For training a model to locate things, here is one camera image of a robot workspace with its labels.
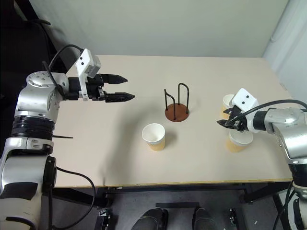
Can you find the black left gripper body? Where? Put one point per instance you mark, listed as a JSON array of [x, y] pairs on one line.
[[96, 91]]

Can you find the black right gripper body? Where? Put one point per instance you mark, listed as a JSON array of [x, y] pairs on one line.
[[239, 123]]

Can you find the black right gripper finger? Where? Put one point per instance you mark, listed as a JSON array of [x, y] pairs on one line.
[[224, 123], [231, 111]]

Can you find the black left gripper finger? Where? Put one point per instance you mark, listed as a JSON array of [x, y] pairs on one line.
[[120, 97], [115, 79]]

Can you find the white paper cup brown sleeve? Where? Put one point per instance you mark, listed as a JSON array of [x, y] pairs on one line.
[[226, 100], [237, 146], [156, 146]]

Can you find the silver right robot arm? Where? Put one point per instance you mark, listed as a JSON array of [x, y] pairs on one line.
[[287, 119]]

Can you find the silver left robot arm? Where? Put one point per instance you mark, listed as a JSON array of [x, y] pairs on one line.
[[33, 100]]

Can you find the black zip tie tail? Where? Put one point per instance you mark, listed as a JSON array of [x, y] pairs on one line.
[[62, 137]]

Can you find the white fabric curtain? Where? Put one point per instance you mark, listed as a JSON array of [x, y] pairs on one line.
[[287, 36]]

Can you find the dark rounded glossy shape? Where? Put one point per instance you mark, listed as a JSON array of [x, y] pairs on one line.
[[204, 220], [149, 220]]

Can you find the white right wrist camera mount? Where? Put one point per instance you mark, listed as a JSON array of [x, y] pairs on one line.
[[244, 98]]

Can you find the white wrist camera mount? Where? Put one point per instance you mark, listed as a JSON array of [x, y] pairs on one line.
[[244, 98], [84, 62]]

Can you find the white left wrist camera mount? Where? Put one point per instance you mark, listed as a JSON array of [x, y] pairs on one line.
[[84, 62]]

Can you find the black metal table frame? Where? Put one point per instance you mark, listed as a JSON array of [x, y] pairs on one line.
[[168, 188]]

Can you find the black frame foot bracket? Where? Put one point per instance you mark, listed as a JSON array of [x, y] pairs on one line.
[[103, 219], [233, 216]]

